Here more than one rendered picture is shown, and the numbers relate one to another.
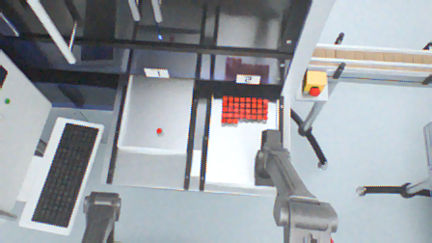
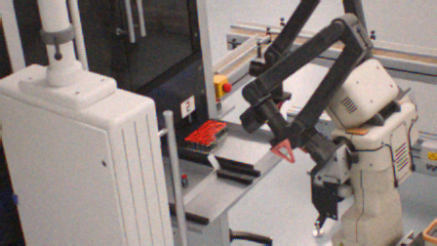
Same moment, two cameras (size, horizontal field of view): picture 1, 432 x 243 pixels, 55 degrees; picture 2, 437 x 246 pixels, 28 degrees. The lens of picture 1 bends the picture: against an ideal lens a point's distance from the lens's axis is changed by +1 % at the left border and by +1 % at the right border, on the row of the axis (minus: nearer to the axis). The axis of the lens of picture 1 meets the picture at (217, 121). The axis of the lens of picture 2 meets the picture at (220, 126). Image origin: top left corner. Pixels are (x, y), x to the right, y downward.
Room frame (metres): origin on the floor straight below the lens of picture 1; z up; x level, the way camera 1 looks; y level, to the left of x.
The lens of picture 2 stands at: (-1.01, 2.49, 2.53)
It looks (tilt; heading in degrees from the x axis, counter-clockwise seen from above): 27 degrees down; 301
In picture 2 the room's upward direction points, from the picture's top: 6 degrees counter-clockwise
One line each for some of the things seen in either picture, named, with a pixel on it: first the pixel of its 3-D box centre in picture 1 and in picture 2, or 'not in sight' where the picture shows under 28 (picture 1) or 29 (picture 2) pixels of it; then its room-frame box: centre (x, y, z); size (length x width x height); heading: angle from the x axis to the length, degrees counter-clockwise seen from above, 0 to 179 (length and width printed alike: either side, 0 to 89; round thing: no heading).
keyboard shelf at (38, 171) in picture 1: (53, 171); not in sight; (0.41, 0.64, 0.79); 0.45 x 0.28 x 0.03; 169
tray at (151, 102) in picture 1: (158, 108); (158, 180); (0.63, 0.23, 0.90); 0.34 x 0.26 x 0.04; 176
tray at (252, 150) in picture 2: (243, 140); (232, 143); (0.50, -0.10, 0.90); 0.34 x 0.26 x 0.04; 176
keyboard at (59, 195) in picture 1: (66, 172); not in sight; (0.40, 0.58, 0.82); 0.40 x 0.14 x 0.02; 169
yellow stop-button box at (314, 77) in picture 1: (314, 80); (217, 86); (0.71, -0.37, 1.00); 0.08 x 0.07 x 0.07; 176
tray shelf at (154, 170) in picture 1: (200, 130); (201, 168); (0.55, 0.07, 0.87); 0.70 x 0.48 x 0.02; 86
